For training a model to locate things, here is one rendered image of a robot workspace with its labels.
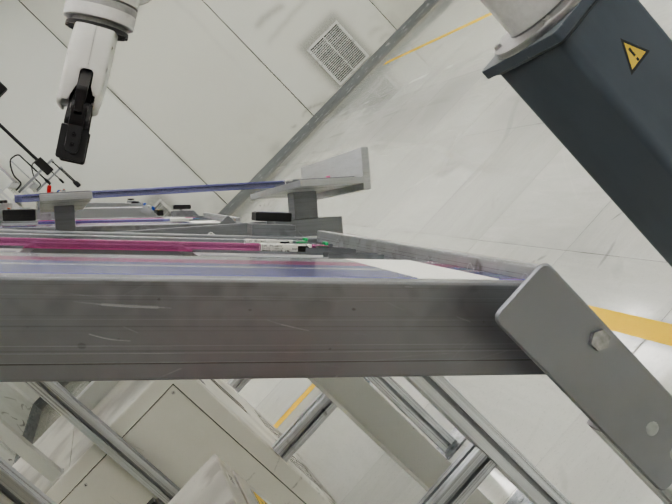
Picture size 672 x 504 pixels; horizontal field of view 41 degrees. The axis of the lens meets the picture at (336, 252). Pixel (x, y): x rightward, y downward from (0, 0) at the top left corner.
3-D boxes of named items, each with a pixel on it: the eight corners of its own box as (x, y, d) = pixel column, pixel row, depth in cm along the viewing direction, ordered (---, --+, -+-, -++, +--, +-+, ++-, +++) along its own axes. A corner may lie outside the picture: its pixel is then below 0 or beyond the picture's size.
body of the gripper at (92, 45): (68, 20, 114) (50, 108, 114) (65, 3, 104) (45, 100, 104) (128, 35, 116) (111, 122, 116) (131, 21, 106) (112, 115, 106)
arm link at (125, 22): (68, 2, 113) (63, 25, 113) (65, -14, 105) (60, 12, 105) (135, 19, 115) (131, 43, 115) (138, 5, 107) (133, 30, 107)
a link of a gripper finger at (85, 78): (84, 66, 109) (74, 112, 109) (82, 60, 101) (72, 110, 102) (94, 68, 109) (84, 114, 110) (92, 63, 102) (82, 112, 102)
